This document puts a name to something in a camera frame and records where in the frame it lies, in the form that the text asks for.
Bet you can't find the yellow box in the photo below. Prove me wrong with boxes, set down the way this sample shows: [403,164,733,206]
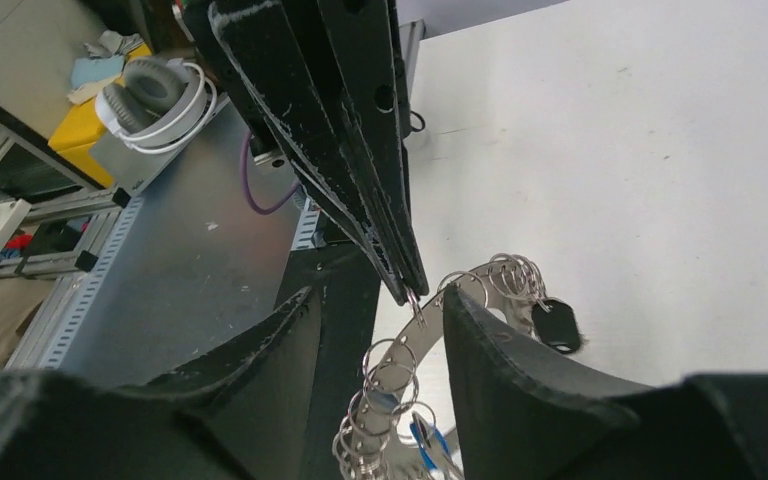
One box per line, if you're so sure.
[48,33,152,188]

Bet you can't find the blue tag key on disc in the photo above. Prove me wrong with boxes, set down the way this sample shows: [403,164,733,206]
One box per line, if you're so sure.
[410,412,453,475]

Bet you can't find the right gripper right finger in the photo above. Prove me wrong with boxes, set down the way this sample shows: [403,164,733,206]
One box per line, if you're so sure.
[443,286,768,479]

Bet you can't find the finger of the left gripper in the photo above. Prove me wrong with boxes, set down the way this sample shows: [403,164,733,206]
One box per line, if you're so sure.
[318,1,429,297]
[207,0,412,307]

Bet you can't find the black head key on disc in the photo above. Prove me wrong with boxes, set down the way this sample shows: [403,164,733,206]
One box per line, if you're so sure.
[531,298,584,355]

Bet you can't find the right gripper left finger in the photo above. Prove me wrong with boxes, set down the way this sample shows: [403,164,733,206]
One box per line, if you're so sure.
[0,288,321,479]

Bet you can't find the white headphones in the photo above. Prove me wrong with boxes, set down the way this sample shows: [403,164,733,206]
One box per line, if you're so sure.
[94,56,220,155]

